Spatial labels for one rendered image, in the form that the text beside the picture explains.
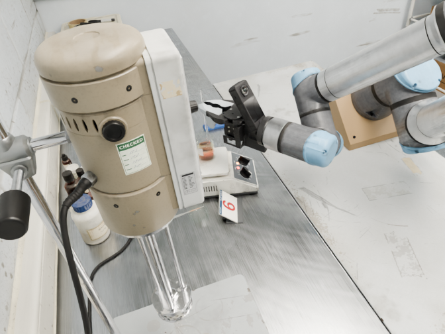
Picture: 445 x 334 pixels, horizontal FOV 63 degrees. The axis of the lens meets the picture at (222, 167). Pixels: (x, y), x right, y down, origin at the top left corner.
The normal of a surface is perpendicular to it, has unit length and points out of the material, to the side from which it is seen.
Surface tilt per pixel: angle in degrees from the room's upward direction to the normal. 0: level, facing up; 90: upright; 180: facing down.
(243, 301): 0
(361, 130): 45
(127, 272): 0
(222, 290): 0
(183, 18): 90
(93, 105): 90
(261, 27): 90
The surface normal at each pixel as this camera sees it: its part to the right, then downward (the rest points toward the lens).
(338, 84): -0.61, 0.52
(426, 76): 0.14, -0.25
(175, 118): 0.32, 0.59
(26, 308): -0.08, -0.76
